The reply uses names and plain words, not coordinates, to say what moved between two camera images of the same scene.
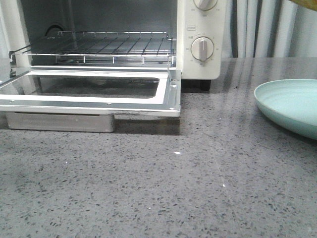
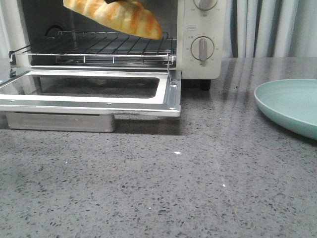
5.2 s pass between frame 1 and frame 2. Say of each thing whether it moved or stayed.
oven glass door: stayed
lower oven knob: stayed
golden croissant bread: moved
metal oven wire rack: stayed
